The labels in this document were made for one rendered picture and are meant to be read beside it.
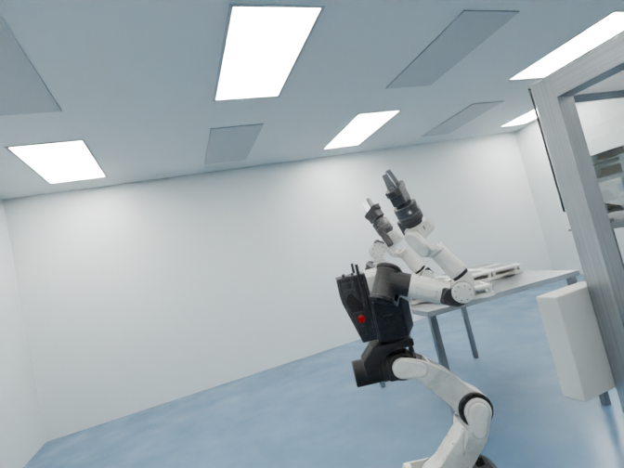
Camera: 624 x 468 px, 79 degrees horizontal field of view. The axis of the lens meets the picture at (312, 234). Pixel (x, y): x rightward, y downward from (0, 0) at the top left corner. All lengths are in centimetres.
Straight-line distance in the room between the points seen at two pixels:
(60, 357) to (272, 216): 317
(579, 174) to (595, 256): 21
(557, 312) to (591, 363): 15
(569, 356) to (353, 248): 509
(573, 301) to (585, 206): 24
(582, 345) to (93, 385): 521
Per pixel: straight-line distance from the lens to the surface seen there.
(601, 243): 117
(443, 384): 184
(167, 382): 558
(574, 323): 117
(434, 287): 149
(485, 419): 188
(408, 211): 141
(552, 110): 119
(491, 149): 818
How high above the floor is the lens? 133
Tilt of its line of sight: 4 degrees up
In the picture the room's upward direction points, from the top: 13 degrees counter-clockwise
